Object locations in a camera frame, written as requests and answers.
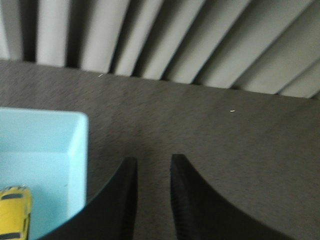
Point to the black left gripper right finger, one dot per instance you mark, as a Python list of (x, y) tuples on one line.
[(201, 213)]

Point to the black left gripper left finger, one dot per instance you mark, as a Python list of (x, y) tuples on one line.
[(111, 214)]

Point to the light blue box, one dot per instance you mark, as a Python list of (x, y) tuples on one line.
[(47, 151)]

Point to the yellow toy beetle car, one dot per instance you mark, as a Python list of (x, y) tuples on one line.
[(15, 212)]

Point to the grey pleated curtain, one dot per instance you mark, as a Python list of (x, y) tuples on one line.
[(262, 46)]

